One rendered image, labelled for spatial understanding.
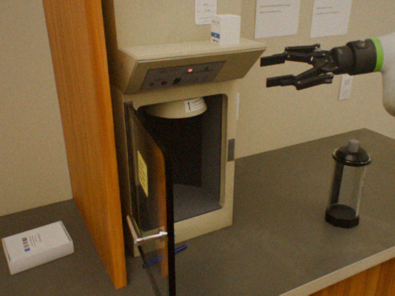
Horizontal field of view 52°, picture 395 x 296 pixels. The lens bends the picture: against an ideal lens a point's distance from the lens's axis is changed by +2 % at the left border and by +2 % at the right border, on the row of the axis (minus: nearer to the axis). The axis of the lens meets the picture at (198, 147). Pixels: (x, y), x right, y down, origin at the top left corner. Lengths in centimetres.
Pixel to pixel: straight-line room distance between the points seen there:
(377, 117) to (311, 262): 126
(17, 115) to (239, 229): 77
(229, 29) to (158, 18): 16
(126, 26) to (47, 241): 63
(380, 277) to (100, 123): 97
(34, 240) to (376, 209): 106
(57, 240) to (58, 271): 9
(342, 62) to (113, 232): 73
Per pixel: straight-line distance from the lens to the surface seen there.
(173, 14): 96
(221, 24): 93
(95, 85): 83
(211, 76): 97
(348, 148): 126
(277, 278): 111
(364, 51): 117
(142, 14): 93
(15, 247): 122
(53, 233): 124
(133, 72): 85
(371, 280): 138
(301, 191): 149
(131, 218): 83
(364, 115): 220
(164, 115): 104
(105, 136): 86
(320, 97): 193
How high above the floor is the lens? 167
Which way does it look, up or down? 24 degrees down
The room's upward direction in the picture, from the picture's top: straight up
